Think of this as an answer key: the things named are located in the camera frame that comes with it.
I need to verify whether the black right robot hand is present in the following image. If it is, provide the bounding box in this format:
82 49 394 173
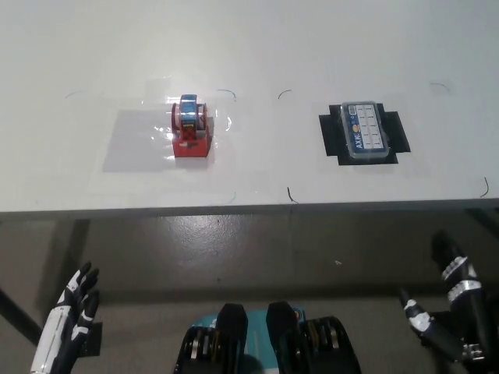
399 229 496 365

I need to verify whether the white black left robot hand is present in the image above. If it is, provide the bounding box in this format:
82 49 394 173
29 261 101 374

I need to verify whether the clear blue screw box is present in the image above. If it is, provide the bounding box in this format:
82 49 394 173
339 101 391 161

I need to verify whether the black tape patch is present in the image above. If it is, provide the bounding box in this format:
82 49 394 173
318 103 412 167

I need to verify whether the red tape dispenser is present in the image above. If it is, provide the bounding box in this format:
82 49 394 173
169 93 214 160

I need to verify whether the black floor plate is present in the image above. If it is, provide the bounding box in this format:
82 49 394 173
76 321 104 358

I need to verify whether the black diagonal table leg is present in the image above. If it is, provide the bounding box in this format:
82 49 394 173
0 287 43 337

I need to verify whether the black teal robot body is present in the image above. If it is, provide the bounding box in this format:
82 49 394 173
175 302 360 374

